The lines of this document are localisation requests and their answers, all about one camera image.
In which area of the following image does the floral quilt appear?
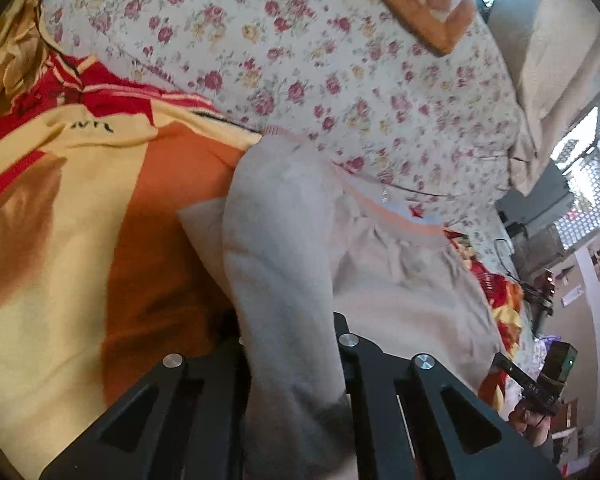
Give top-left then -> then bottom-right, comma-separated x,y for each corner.
27,0 -> 538,281

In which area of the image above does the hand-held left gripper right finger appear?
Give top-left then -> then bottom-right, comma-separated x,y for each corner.
332,312 -> 564,480

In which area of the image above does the beige sweatshirt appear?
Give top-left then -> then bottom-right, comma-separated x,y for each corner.
176,127 -> 506,480

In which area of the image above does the beige curtain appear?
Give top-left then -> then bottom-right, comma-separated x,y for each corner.
510,0 -> 600,198

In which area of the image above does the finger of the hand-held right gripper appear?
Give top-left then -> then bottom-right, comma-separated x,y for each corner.
493,352 -> 532,387

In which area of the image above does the window with metal grille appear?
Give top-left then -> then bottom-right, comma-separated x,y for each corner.
550,80 -> 600,256

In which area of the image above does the grey box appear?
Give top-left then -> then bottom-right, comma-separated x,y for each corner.
510,225 -> 565,272

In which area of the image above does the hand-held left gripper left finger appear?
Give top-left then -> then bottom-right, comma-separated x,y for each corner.
39,310 -> 253,480

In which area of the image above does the orange yellow printed blanket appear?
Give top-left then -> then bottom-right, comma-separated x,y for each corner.
0,0 -> 536,480

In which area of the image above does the person's right hand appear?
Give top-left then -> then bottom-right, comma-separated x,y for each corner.
509,402 -> 557,449

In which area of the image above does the orange checked cushion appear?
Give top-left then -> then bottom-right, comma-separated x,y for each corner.
335,0 -> 481,57

